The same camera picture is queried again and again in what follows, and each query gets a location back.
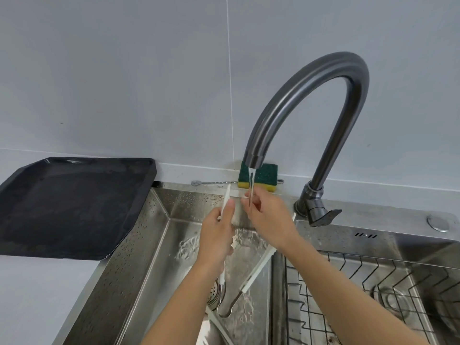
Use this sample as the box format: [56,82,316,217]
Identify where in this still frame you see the person's right hand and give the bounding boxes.
[241,187,301,254]

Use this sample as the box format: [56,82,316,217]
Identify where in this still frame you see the person's left hand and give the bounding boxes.
[196,199,237,270]

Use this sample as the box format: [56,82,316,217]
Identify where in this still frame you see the white utensil handle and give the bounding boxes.
[219,184,231,222]

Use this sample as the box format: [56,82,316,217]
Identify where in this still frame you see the person's left forearm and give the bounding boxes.
[141,261,225,345]

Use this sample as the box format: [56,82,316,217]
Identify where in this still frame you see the person's right forearm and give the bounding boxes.
[283,236,429,345]

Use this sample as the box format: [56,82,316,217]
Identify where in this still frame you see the green and yellow sponge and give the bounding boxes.
[237,162,279,194]

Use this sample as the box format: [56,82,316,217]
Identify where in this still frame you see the metal drain strainer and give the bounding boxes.
[208,279,225,311]

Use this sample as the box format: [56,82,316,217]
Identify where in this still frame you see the stainless steel sink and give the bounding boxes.
[53,181,460,345]

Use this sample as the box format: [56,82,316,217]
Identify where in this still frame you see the metal tongs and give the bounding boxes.
[216,284,249,319]

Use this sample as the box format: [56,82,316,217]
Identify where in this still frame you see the white flat utensil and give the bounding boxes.
[204,307,236,345]

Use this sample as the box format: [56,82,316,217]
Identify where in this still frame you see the grey curved faucet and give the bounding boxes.
[241,52,370,228]

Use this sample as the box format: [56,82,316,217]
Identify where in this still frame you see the black baking tray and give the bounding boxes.
[0,157,157,261]

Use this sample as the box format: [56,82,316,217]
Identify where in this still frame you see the round metal sink cap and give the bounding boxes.
[426,214,450,233]

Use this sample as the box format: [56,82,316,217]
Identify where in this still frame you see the twisted metal wire brush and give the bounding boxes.
[191,179,285,187]

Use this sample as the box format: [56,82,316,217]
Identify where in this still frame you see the white handled utensil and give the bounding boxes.
[241,246,277,294]

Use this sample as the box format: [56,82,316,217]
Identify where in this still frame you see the black wire dish rack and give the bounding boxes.
[285,249,460,345]

